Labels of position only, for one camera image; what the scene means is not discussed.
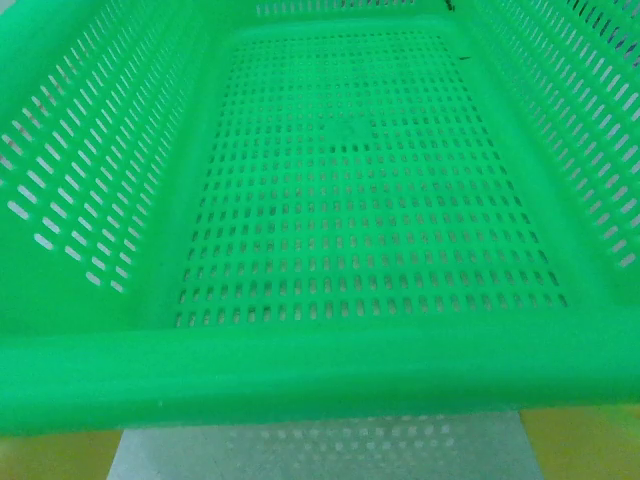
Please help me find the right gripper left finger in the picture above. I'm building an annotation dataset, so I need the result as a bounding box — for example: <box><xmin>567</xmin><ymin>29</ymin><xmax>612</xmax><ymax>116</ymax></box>
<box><xmin>0</xmin><ymin>430</ymin><xmax>124</xmax><ymax>480</ymax></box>

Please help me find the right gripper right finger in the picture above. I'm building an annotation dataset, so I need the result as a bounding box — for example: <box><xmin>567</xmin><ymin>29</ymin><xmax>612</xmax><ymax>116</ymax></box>
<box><xmin>517</xmin><ymin>399</ymin><xmax>640</xmax><ymax>480</ymax></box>

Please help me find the green plastic basket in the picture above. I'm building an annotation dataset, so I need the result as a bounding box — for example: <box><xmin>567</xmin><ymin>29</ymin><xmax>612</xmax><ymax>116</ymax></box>
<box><xmin>0</xmin><ymin>0</ymin><xmax>640</xmax><ymax>441</ymax></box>

